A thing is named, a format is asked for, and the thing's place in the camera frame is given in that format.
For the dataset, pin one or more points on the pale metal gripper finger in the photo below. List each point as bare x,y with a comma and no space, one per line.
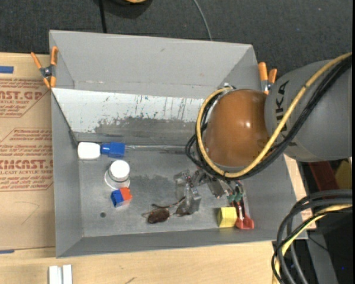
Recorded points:
181,182
194,201

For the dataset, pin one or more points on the yellow block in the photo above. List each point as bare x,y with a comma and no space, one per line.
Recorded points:
226,217

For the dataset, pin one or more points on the brown sunglasses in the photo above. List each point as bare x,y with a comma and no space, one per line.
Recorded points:
158,216

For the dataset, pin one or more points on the small red tool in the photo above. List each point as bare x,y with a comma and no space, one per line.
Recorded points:
244,223

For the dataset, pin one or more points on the blue and orange block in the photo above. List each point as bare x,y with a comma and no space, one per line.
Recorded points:
120,197

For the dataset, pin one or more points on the clear plastic bottle, white cap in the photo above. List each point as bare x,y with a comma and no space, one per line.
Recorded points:
119,170

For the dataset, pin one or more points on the white bottle with blue cap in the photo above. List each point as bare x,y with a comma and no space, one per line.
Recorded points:
90,150

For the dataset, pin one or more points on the grey metal bin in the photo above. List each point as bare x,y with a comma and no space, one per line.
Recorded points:
154,61

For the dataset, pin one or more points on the brown cardboard board, red print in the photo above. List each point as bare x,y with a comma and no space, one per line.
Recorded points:
20,135

